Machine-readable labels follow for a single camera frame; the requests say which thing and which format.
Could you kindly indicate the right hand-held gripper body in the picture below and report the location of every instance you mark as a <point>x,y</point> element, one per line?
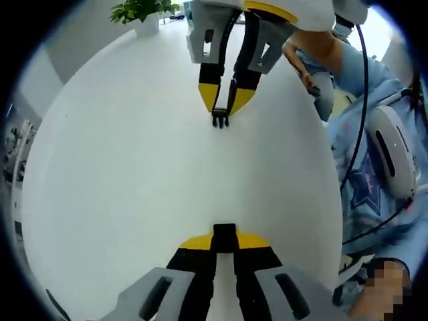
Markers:
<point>314,13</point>

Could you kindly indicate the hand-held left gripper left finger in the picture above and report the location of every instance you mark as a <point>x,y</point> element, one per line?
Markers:
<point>150,294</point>

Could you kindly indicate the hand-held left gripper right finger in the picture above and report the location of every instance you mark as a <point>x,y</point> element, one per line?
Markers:
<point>291,291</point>

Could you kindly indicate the pronged black plastic buckle part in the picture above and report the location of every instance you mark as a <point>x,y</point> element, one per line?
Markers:
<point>220,117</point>

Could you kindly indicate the black plastic buckle socket part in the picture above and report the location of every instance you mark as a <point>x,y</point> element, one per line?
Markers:
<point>224,235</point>

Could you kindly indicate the small black phone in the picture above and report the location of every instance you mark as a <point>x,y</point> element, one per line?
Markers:
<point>314,91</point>

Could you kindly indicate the green plant in white pot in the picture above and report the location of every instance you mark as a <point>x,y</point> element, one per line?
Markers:
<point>143,10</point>

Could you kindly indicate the person in blue clothes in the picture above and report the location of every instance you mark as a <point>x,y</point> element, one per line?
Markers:
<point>364,200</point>

